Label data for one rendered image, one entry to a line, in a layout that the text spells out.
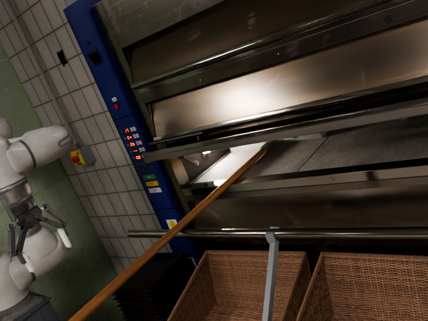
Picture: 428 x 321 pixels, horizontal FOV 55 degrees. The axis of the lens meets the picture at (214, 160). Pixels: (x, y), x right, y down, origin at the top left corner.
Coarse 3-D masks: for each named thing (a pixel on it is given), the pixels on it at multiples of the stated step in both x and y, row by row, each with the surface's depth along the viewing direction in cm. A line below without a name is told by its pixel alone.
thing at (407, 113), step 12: (408, 108) 112; (420, 108) 110; (348, 120) 122; (360, 120) 120; (372, 120) 118; (384, 120) 116; (276, 132) 138; (288, 132) 136; (300, 132) 133; (312, 132) 130; (216, 144) 155; (228, 144) 152; (240, 144) 148; (156, 156) 177; (168, 156) 172; (180, 156) 168
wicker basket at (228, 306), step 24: (216, 264) 200; (240, 264) 191; (264, 264) 183; (288, 264) 176; (192, 288) 192; (216, 288) 203; (264, 288) 185; (192, 312) 190; (240, 312) 191; (288, 312) 152
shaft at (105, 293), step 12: (252, 156) 196; (240, 168) 186; (228, 180) 178; (216, 192) 170; (204, 204) 164; (192, 216) 158; (180, 228) 152; (168, 240) 147; (156, 252) 142; (132, 264) 135; (120, 276) 130; (108, 288) 126; (96, 300) 123; (84, 312) 119
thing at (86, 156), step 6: (72, 150) 225; (78, 150) 221; (84, 150) 223; (90, 150) 226; (72, 156) 227; (78, 156) 223; (84, 156) 223; (90, 156) 226; (78, 162) 226; (84, 162) 223; (90, 162) 226
